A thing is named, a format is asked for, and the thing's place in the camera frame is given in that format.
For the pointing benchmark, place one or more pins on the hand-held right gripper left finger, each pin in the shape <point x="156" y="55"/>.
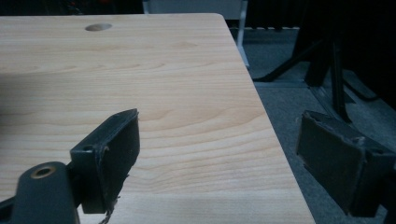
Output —
<point x="109" y="155"/>

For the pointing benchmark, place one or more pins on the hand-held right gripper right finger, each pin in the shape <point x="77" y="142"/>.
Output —
<point x="336" y="155"/>

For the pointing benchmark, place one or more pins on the black tripod stand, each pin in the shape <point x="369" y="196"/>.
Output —
<point x="334" y="62"/>

